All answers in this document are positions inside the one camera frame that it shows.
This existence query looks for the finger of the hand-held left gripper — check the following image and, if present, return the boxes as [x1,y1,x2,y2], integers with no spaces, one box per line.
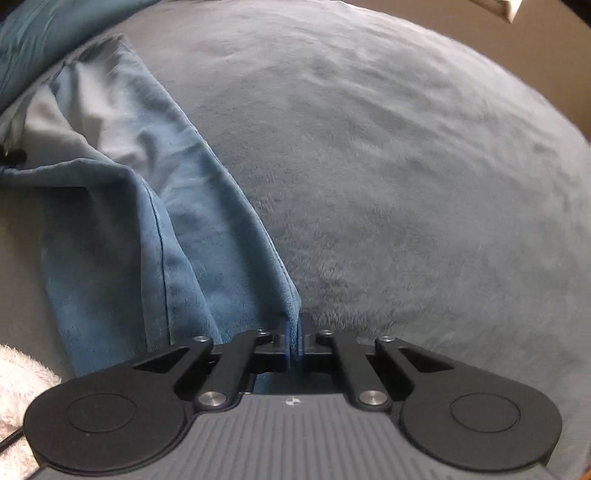
[0,144,27,167]

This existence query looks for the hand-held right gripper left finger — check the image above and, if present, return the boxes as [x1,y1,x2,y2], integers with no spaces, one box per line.
[131,315,295,411]

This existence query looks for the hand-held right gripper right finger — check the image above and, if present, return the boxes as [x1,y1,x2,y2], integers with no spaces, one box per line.
[295,313,456,412]

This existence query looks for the blue denim jeans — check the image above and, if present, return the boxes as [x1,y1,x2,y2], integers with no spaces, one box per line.
[0,36,305,395]

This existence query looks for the grey fleece bed blanket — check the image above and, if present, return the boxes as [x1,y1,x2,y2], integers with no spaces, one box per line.
[0,0,591,480]

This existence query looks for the white angular object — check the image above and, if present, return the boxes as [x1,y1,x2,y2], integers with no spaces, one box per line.
[478,0,522,23]

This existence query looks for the black cable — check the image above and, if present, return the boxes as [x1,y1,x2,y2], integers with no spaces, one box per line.
[0,427,24,453]

